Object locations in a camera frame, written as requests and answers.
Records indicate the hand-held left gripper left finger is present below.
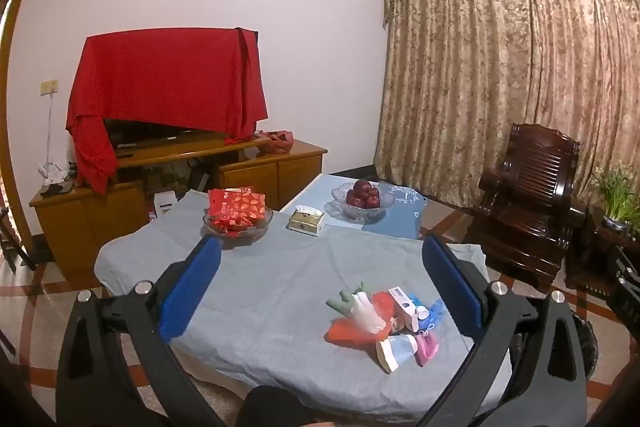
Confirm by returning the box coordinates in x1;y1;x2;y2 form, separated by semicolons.
56;234;226;427

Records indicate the black garbage bag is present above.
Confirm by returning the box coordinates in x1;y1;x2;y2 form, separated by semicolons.
515;311;600;380

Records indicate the blue tube with white cap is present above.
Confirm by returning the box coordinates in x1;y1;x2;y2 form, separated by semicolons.
407;293;430;322

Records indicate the white cable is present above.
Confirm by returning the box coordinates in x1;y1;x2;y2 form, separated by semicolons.
42;94;68;182

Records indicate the blue plastic bag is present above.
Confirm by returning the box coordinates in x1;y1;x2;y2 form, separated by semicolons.
417;298;446;333

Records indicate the white small carton box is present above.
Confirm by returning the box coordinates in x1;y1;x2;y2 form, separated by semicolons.
387;287;420;334

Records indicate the beige patterned curtain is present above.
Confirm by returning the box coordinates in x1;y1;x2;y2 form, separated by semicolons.
375;0;640;210

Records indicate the blue plastic table sheet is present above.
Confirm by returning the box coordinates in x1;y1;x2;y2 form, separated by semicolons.
280;174;428;240

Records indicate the glass bowl with apples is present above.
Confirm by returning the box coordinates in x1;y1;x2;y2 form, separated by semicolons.
331;181;396;224

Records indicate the red patterned packet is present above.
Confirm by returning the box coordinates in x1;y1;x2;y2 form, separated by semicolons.
234;191;267;229

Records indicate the wooden television cabinet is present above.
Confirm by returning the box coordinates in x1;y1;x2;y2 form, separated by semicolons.
29;138;328;268

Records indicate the grey blue blanket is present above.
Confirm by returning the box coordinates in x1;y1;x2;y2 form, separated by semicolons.
94;189;513;423

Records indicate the glass bowl with packets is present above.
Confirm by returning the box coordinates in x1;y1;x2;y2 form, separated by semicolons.
202;207;274;242

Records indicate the dark wooden armchair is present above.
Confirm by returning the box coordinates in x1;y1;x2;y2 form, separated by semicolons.
467;123;587;293

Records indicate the black television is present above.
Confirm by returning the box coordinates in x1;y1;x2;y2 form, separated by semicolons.
102;27;259;148

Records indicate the plain red packet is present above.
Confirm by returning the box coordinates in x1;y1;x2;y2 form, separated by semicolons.
207;188;241;220

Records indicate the tissue box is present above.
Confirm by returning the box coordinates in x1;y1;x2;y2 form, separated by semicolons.
287;205;326;237

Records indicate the potted green plant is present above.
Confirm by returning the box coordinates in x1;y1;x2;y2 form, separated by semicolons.
590;159;640;233

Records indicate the red cloth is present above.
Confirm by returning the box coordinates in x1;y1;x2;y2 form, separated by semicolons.
66;26;268;194

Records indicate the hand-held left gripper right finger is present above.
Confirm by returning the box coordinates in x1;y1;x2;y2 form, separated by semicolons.
420;234;588;427

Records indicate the wooden door frame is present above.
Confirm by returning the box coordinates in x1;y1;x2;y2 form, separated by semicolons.
0;0;38;258

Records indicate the red plastic bag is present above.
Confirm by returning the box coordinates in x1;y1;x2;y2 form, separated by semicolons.
255;130;293;154

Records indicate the dark wooden side table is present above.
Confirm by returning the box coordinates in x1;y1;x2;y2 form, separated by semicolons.
565;212;640;298

